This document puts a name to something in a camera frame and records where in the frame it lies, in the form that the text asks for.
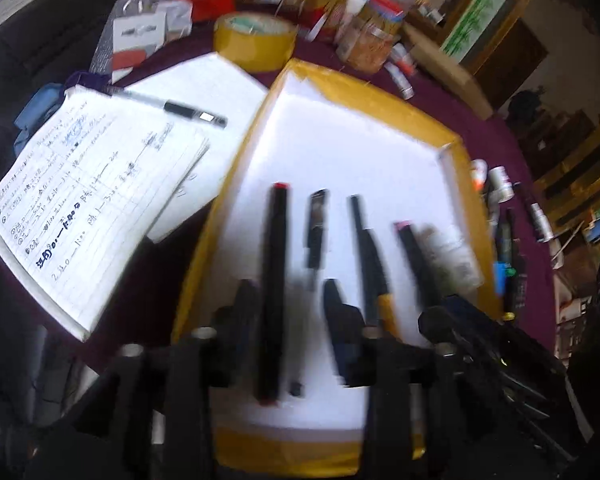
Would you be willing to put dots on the small white bottle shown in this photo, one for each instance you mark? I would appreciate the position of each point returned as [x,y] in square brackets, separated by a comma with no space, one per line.
[542,222]

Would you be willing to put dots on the yellow tape roll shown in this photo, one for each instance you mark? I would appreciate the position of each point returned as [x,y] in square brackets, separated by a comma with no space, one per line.
[260,50]

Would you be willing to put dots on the black marker with red cap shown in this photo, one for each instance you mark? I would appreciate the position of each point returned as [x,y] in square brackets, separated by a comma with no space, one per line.
[275,260]

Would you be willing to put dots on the small white tube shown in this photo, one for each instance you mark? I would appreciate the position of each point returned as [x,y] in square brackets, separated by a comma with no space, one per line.
[401,80]

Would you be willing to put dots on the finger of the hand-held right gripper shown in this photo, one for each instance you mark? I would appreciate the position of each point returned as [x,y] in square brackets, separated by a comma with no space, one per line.
[450,317]

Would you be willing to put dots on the dark sofa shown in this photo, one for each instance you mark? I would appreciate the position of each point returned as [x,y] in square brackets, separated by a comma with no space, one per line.
[30,35]

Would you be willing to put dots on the cardboard box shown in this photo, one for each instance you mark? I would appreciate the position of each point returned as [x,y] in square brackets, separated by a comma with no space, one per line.
[450,70]

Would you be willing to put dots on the white and red card package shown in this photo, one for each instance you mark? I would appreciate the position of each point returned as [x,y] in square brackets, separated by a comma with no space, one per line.
[135,35]

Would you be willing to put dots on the blue cloth bag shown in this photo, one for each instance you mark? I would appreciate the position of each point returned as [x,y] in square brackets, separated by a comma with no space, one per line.
[35,115]

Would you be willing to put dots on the plastic jar of snacks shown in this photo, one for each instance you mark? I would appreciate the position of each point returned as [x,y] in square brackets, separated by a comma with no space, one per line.
[375,40]

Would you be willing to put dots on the short black pen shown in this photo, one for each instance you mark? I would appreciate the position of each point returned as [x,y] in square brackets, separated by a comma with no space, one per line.
[316,230]

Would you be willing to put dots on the black pen with yellow end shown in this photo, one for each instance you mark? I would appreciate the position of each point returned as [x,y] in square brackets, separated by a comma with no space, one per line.
[370,260]

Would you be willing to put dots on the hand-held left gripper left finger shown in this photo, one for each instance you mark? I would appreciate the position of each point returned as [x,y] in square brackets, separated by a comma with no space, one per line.
[242,310]

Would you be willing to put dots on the purple tablecloth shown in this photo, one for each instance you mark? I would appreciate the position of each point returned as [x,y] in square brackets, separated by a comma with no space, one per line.
[145,280]

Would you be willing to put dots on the black marker with pink cap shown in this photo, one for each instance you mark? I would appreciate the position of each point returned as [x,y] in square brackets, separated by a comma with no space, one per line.
[415,265]

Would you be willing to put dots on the open handwritten notebook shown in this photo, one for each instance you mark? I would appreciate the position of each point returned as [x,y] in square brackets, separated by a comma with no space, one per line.
[95,200]

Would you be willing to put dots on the green scroll painting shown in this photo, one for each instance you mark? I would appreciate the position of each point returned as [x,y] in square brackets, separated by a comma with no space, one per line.
[475,15]

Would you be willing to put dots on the black marker with blue cap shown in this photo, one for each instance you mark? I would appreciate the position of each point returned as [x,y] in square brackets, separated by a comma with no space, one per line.
[501,270]

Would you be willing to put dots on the clear pen with black grip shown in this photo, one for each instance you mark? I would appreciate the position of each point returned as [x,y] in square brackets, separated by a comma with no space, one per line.
[182,110]

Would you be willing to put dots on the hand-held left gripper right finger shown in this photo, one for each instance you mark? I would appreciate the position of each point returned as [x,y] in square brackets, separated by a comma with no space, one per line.
[337,320]

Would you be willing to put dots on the white tray with yellow rim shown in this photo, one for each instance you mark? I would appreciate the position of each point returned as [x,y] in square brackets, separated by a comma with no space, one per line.
[360,160]

